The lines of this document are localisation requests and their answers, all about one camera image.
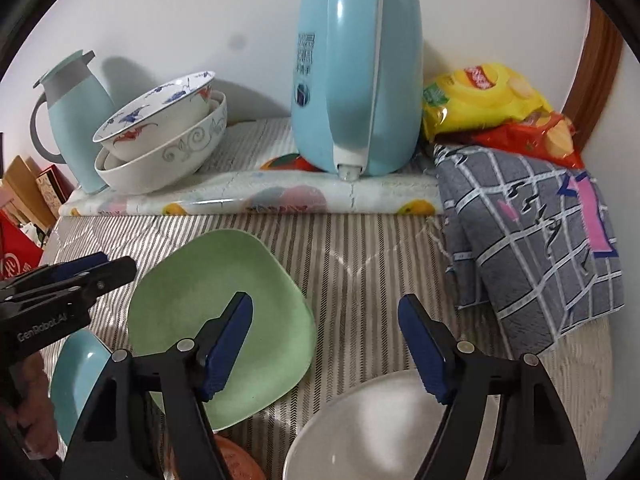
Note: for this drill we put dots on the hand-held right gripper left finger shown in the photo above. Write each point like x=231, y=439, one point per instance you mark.
x=227, y=350

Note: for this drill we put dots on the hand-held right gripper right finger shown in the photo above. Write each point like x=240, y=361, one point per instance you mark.
x=425, y=350

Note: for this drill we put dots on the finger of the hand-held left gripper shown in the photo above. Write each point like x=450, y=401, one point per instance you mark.
x=80, y=264
x=110, y=272

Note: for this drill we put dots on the small light blue bowl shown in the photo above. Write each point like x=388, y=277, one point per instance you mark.
x=82, y=380

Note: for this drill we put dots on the green plate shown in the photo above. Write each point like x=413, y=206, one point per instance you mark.
x=215, y=280

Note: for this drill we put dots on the plain white bowl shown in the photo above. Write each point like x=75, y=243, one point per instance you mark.
x=370, y=425

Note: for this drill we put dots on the brown bowl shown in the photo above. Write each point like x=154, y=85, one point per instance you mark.
x=245, y=462

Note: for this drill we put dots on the person's left hand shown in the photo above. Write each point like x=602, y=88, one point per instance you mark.
x=37, y=405

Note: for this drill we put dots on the red box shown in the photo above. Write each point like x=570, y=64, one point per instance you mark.
x=17, y=250

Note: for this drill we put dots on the patterned brown box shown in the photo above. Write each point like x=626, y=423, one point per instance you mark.
x=52, y=190

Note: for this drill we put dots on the cardboard box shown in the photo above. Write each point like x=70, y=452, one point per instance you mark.
x=20, y=185

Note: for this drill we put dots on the white bowl with grey scrolls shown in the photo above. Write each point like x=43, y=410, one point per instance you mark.
x=175, y=165

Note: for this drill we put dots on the fruit print plastic cloth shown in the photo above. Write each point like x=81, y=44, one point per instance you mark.
x=225, y=195

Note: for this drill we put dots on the light blue thermos jug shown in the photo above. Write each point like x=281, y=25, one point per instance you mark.
x=80, y=125

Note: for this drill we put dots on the grey checked cloth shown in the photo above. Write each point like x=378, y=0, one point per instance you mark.
x=525, y=240

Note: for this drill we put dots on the blue and red floral bowl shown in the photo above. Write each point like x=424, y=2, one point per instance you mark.
x=165, y=120

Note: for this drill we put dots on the red chip bag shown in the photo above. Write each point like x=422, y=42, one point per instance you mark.
x=540, y=140

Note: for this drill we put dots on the yellow chip bag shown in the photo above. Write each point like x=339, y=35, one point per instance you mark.
x=480, y=100

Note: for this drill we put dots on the light blue electric kettle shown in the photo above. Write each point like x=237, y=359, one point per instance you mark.
x=350, y=85

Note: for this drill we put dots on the wooden door frame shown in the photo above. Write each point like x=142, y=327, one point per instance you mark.
x=595, y=85

